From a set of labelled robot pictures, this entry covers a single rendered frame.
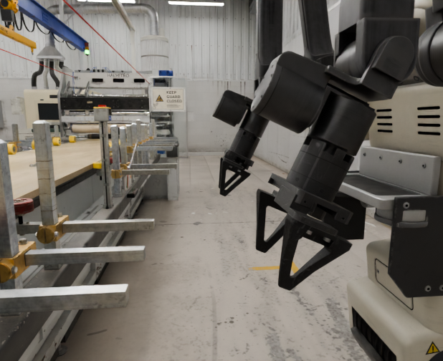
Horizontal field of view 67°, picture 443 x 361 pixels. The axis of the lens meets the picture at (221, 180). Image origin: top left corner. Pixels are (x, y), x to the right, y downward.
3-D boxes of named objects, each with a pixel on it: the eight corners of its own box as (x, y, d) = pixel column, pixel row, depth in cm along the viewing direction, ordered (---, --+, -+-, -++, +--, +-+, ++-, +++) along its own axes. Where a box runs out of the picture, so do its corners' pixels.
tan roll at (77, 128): (169, 132, 486) (169, 123, 484) (169, 132, 474) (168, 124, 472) (67, 132, 472) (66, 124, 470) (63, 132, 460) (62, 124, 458)
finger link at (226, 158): (208, 190, 74) (227, 151, 73) (208, 185, 81) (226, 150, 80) (236, 203, 74) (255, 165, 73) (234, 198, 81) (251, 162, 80)
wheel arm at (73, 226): (155, 229, 113) (154, 217, 112) (153, 232, 110) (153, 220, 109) (18, 233, 109) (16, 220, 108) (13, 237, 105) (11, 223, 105)
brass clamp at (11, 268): (39, 258, 89) (38, 241, 88) (14, 283, 76) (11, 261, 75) (15, 259, 88) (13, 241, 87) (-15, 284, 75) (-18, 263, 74)
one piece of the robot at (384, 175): (377, 236, 79) (384, 145, 75) (475, 296, 52) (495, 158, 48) (311, 238, 78) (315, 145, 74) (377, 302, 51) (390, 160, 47)
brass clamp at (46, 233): (72, 229, 113) (70, 215, 113) (56, 243, 100) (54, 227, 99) (52, 230, 113) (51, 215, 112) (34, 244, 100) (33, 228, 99)
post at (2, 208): (28, 330, 85) (6, 138, 76) (21, 339, 81) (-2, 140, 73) (13, 331, 84) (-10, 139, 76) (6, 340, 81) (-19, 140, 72)
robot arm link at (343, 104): (391, 107, 34) (363, 109, 40) (334, 77, 33) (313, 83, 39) (360, 168, 35) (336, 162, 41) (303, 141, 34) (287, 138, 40)
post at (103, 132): (113, 205, 181) (108, 121, 173) (111, 208, 176) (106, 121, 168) (105, 206, 180) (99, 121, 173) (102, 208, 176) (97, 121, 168)
